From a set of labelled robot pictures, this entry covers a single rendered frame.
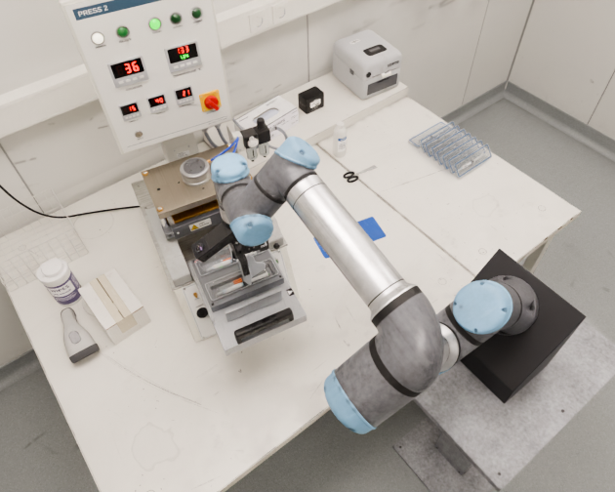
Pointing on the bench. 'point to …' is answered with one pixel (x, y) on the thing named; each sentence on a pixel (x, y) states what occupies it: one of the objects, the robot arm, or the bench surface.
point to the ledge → (336, 94)
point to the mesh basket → (23, 250)
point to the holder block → (242, 290)
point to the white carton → (273, 113)
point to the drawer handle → (263, 324)
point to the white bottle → (339, 140)
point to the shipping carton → (114, 306)
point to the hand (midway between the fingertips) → (240, 269)
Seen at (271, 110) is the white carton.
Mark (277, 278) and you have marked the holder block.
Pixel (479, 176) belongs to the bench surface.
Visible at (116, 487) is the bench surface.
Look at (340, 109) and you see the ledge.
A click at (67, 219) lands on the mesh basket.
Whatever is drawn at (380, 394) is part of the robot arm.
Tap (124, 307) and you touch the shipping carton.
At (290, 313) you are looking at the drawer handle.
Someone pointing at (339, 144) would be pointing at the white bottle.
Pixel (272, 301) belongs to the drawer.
